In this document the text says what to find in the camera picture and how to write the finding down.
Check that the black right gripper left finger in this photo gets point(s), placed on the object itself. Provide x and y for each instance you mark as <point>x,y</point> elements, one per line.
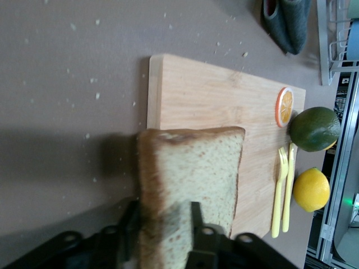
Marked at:
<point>129,238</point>

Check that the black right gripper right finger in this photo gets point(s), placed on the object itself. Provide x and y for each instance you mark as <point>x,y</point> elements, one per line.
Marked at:
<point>199,235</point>

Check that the brown bread slice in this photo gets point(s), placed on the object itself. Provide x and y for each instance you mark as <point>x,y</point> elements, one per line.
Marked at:
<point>196,173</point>

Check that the yellow plastic fork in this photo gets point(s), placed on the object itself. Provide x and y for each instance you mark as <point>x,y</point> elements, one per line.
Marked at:
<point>277,201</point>

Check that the yellow plastic knife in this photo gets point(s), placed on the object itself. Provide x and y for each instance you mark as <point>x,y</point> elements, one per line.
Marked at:
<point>287,196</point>

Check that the yellow lemon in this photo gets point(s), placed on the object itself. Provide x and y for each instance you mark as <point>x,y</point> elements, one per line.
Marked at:
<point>311,190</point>

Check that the wooden cutting board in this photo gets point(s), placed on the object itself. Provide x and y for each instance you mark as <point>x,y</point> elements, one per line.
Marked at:
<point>202,98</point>

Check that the toy orange slice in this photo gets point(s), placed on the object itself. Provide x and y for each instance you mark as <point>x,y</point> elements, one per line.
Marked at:
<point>284,107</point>

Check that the dark green avocado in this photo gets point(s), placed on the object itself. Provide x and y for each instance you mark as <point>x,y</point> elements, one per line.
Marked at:
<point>314,129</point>

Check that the grey folded sponge cloth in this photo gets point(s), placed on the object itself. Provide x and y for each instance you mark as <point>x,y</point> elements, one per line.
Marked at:
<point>291,25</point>

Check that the light blue cup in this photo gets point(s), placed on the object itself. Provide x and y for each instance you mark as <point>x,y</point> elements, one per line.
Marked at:
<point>354,42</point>

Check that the pale green cup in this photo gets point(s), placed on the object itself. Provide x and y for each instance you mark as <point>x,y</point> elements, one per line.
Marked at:
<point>354,8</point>

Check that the aluminium frame profile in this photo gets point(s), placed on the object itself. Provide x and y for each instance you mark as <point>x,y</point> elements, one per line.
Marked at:
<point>335,196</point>

